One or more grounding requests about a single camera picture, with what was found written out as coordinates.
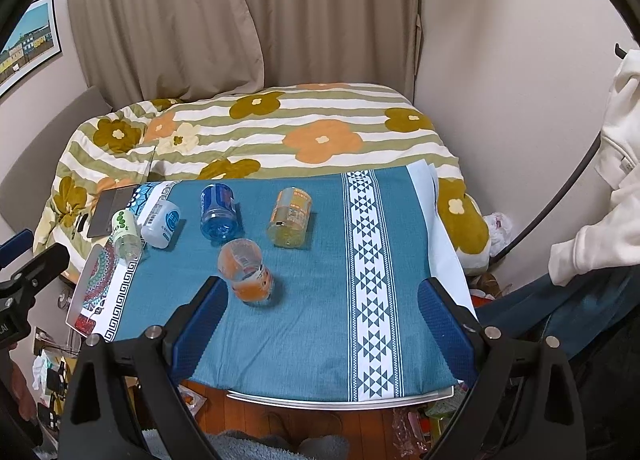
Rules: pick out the grey fuzzy rug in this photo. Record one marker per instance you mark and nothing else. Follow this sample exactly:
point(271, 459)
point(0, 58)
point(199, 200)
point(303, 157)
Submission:
point(260, 447)

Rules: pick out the green label small bottle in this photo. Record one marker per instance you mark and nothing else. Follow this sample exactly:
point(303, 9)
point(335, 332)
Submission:
point(125, 235)

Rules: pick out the white blue label bottle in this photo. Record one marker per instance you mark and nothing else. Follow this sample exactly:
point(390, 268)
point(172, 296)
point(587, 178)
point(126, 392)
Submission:
point(162, 225)

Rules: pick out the blue jeans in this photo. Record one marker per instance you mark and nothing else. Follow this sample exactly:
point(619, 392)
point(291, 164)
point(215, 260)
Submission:
point(560, 305)

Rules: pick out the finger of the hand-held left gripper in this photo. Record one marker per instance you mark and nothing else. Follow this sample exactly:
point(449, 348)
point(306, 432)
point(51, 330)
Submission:
point(14, 243)
point(42, 265)

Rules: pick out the black curved pole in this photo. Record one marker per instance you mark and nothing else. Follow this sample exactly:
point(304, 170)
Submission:
point(560, 210)

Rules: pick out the teal patterned tablecloth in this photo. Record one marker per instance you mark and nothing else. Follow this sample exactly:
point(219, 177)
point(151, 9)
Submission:
point(310, 300)

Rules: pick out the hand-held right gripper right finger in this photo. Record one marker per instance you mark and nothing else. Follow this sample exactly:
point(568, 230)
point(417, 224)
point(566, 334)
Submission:
point(445, 335)

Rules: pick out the wall poster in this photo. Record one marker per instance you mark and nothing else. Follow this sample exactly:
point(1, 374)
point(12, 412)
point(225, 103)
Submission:
point(30, 47)

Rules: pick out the grey headboard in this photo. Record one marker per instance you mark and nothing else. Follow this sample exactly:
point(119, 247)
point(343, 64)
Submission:
point(45, 154)

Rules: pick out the yellow label plastic bottle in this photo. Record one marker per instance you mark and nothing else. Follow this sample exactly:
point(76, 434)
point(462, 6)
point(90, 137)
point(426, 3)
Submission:
point(290, 217)

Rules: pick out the floral striped blanket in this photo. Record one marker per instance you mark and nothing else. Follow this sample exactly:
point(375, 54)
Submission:
point(280, 134)

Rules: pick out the white hoodie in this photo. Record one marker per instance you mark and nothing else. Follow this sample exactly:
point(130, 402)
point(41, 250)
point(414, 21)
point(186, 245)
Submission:
point(607, 179)

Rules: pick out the white plastic bag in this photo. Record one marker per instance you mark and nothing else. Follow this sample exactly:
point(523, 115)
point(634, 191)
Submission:
point(500, 232)

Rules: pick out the beige curtain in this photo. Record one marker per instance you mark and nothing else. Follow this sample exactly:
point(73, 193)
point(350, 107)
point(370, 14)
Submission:
point(330, 9)
point(165, 14)

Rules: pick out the blue plastic bottle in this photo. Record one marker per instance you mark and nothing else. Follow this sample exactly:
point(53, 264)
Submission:
point(218, 212)

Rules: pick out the orange label plastic bottle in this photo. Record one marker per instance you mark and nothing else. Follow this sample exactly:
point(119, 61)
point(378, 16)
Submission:
point(247, 275)

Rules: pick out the grey laptop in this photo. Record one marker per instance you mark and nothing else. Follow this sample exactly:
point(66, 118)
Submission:
point(112, 210)

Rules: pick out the person's left hand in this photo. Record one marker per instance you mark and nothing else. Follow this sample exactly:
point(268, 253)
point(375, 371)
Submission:
point(21, 387)

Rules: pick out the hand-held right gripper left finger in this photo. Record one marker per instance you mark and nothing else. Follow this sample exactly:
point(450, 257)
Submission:
point(200, 330)

